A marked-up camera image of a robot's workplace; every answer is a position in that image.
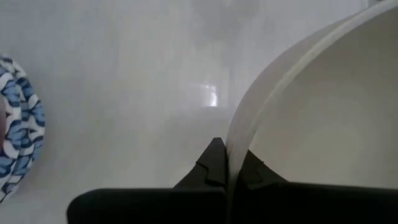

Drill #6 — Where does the white bowl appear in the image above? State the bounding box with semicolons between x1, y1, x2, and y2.
224;0;398;224

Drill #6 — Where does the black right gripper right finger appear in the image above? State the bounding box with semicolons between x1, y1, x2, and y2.
234;149;398;224

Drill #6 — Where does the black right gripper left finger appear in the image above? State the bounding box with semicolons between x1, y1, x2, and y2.
66;136;228;224

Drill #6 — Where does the blue patterned paper plate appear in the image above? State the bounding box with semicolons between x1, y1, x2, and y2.
0;55;47;203

